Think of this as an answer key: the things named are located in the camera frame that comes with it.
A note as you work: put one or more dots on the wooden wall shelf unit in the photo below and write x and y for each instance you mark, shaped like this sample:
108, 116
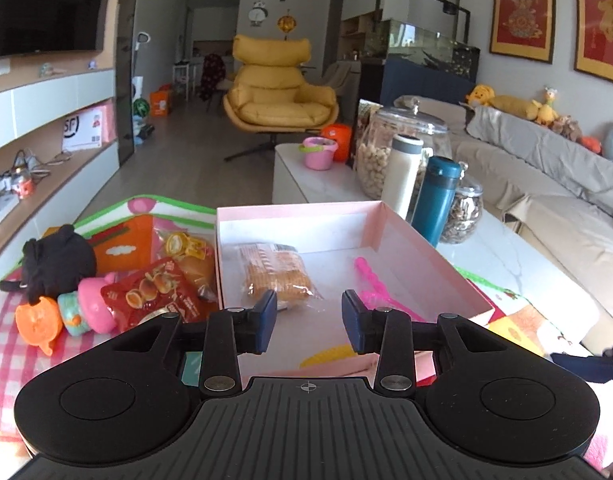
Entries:
50, 88

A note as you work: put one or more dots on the yellow corn toy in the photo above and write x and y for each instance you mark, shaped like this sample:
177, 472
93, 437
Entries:
341, 352

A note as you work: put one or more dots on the white thermos bottle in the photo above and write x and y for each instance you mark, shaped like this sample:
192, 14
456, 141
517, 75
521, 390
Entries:
401, 173

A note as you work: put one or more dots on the yellow plush bear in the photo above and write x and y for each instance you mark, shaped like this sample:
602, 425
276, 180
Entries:
483, 95

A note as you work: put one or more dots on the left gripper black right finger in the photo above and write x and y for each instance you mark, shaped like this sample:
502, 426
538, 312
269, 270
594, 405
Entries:
386, 332

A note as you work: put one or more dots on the pink plastic stick toy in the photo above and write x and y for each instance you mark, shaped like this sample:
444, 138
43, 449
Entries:
375, 294

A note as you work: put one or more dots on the glass fish tank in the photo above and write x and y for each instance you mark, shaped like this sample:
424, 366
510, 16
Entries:
401, 59

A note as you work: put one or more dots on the grey sofa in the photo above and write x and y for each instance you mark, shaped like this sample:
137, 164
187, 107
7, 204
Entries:
555, 193

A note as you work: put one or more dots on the white SF envelope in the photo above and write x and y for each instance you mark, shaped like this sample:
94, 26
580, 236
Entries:
86, 130

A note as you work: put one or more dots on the pink toy bucket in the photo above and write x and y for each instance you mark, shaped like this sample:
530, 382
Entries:
318, 152

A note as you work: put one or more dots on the orange bag on floor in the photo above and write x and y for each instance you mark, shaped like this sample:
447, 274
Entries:
161, 102

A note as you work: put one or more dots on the orange pumpkin toy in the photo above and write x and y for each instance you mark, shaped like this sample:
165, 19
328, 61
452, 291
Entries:
39, 325

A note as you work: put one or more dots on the white power strip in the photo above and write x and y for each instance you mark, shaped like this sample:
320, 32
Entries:
8, 203

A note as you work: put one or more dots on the red snack bag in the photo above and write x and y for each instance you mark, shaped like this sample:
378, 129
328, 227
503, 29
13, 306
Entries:
159, 288

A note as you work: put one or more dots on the yellow plush duck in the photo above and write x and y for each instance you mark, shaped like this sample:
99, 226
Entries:
546, 114

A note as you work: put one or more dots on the pink and teal toy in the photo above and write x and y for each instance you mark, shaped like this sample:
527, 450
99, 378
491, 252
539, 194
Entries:
85, 309

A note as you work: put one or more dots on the black plush toy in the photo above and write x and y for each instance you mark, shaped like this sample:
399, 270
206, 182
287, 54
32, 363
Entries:
53, 265

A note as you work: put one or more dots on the packaged waffle biscuit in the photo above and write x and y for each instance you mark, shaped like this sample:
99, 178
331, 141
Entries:
279, 268

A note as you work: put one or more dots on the orange plastic container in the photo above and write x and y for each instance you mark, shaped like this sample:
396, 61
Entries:
341, 134

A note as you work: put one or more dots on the panda wall clock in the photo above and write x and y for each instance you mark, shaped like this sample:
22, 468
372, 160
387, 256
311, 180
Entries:
258, 14

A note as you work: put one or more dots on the small glass seed jar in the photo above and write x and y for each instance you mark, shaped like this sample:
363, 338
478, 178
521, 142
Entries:
466, 210

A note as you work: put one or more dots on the yellow lounge chair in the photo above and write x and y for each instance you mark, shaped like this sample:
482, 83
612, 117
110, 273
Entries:
271, 96

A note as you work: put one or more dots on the teal thermos bottle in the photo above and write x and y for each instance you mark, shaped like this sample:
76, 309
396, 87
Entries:
435, 198

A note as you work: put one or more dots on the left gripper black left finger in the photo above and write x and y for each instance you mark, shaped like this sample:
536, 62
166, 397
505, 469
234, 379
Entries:
230, 333

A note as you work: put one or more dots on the pink cardboard box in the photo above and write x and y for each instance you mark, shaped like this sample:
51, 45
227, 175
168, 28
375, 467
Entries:
329, 237

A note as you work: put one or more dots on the large glass nut jar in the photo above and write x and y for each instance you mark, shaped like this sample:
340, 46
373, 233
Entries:
377, 126

